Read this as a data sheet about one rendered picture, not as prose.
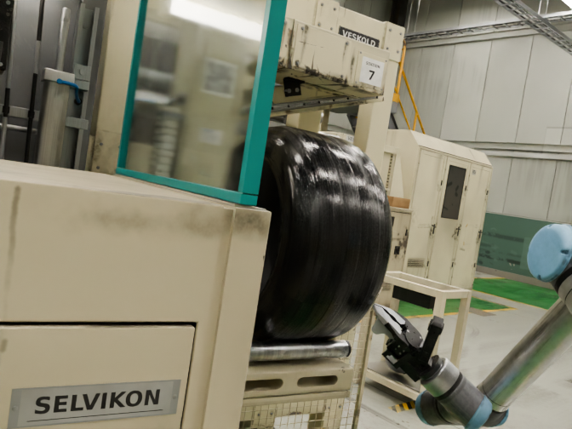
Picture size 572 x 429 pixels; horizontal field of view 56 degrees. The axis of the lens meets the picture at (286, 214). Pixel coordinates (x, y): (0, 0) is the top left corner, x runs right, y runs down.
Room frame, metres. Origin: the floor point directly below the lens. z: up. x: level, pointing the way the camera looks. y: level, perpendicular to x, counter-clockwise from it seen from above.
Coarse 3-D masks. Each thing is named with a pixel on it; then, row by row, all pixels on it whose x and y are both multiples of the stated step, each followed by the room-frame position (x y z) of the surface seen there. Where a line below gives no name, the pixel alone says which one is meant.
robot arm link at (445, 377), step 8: (448, 360) 1.29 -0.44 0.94; (440, 368) 1.27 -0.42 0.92; (448, 368) 1.27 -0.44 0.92; (456, 368) 1.30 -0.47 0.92; (432, 376) 1.27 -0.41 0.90; (440, 376) 1.25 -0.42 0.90; (448, 376) 1.26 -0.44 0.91; (456, 376) 1.26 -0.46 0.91; (424, 384) 1.28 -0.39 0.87; (432, 384) 1.26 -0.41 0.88; (440, 384) 1.25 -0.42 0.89; (448, 384) 1.25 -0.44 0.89; (432, 392) 1.27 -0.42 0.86; (440, 392) 1.26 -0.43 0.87
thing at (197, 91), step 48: (144, 0) 1.01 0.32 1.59; (192, 0) 0.77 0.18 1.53; (240, 0) 0.62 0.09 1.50; (144, 48) 0.96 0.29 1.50; (192, 48) 0.74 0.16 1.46; (240, 48) 0.61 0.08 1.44; (144, 96) 0.93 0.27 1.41; (192, 96) 0.72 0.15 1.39; (240, 96) 0.59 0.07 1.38; (144, 144) 0.89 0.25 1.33; (192, 144) 0.70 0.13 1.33; (240, 144) 0.57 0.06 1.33; (240, 192) 0.55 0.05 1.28
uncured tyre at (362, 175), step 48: (288, 144) 1.27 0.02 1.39; (336, 144) 1.33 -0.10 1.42; (288, 192) 1.20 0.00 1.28; (336, 192) 1.19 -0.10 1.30; (384, 192) 1.29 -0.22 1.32; (288, 240) 1.17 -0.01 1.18; (336, 240) 1.17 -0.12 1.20; (384, 240) 1.24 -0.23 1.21; (288, 288) 1.17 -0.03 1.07; (336, 288) 1.19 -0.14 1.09; (288, 336) 1.26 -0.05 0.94; (336, 336) 1.34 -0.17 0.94
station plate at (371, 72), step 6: (366, 60) 1.73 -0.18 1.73; (372, 60) 1.74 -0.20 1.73; (366, 66) 1.73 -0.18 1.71; (372, 66) 1.75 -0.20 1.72; (378, 66) 1.76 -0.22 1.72; (360, 72) 1.72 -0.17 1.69; (366, 72) 1.74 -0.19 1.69; (372, 72) 1.75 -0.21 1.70; (378, 72) 1.76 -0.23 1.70; (360, 78) 1.73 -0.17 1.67; (366, 78) 1.74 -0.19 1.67; (372, 78) 1.75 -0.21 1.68; (378, 78) 1.76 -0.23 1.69; (372, 84) 1.75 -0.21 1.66; (378, 84) 1.76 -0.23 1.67
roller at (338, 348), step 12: (252, 348) 1.22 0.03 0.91; (264, 348) 1.23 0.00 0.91; (276, 348) 1.25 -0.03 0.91; (288, 348) 1.27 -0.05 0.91; (300, 348) 1.29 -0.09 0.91; (312, 348) 1.30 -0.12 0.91; (324, 348) 1.32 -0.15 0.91; (336, 348) 1.34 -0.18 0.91; (348, 348) 1.36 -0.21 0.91; (252, 360) 1.22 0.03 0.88; (264, 360) 1.24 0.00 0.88
